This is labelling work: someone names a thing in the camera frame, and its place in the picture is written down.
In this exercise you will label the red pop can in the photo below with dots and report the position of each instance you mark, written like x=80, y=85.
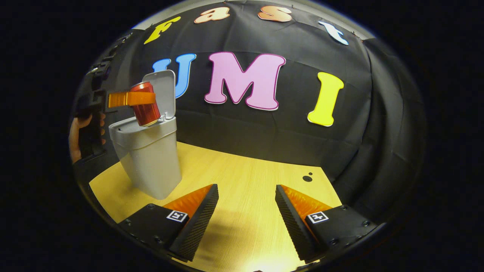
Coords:
x=146, y=113

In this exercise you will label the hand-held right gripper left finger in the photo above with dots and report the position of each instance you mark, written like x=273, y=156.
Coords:
x=198, y=221

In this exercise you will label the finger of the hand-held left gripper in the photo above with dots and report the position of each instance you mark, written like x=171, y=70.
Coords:
x=132, y=99

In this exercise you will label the grey desktop garbage bin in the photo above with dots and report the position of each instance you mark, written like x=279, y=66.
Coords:
x=151, y=158

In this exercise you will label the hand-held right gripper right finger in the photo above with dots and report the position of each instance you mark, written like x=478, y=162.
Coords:
x=293, y=222

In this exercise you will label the black backdrop cloth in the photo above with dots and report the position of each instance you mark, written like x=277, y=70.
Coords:
x=287, y=132

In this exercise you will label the wooden desktop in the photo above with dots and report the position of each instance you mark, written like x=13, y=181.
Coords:
x=245, y=181

